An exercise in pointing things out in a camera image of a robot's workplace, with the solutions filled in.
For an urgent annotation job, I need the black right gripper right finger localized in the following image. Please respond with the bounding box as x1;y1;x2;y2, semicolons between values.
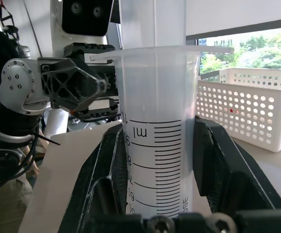
193;116;281;214

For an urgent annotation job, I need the lattice finger of the black left gripper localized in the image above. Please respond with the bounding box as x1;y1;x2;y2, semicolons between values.
40;57;107;112

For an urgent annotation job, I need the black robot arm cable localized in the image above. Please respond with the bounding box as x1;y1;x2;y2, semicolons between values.
0;131;61;196

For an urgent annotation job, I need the white perforated plastic basket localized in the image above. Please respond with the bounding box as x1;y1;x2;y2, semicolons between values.
194;67;281;153

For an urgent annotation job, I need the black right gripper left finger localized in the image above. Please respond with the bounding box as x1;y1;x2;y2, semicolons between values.
60;125;128;233

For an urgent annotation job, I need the clear plastic measuring cylinder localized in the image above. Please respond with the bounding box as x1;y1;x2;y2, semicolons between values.
89;0;235;219

